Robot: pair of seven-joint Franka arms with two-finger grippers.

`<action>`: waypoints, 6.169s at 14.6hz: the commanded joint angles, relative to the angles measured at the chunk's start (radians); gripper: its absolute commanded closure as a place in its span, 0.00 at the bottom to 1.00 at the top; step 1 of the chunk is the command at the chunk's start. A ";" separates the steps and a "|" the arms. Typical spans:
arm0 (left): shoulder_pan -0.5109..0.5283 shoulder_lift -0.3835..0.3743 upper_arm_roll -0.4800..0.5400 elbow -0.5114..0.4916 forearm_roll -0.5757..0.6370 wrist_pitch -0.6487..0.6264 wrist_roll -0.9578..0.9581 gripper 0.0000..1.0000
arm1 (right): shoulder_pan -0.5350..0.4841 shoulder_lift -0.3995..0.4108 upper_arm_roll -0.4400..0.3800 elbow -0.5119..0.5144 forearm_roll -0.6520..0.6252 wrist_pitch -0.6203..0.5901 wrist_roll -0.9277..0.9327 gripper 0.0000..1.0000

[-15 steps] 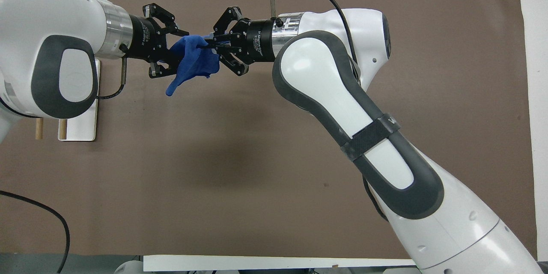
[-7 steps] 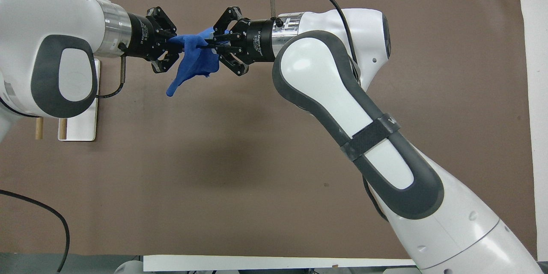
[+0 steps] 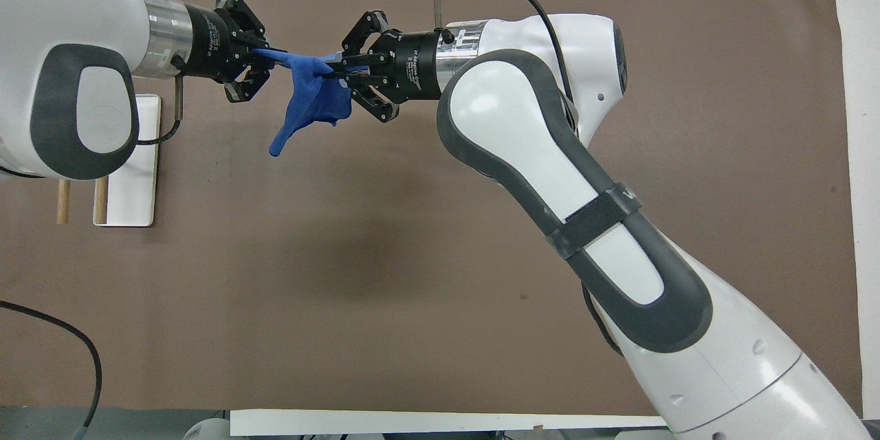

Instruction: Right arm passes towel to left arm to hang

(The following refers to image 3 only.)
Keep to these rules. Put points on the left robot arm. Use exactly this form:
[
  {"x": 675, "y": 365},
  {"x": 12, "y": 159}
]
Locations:
[{"x": 62, "y": 20}]

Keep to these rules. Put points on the wooden rod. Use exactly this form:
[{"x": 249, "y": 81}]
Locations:
[
  {"x": 63, "y": 201},
  {"x": 101, "y": 201}
]

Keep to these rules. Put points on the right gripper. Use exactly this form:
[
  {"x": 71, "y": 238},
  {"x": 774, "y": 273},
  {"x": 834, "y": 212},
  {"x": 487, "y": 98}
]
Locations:
[{"x": 416, "y": 65}]

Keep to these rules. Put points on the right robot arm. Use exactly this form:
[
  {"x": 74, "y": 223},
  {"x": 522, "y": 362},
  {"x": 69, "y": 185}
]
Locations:
[{"x": 522, "y": 124}]

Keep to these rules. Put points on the white rack base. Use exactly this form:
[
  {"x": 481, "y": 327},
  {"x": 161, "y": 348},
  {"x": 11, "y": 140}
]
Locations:
[{"x": 134, "y": 185}]

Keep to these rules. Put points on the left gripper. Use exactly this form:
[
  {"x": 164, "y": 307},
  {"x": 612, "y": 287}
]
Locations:
[{"x": 206, "y": 41}]

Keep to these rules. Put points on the blue towel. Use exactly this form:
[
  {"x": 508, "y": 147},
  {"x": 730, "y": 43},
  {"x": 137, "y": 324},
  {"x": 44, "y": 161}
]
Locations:
[{"x": 313, "y": 100}]

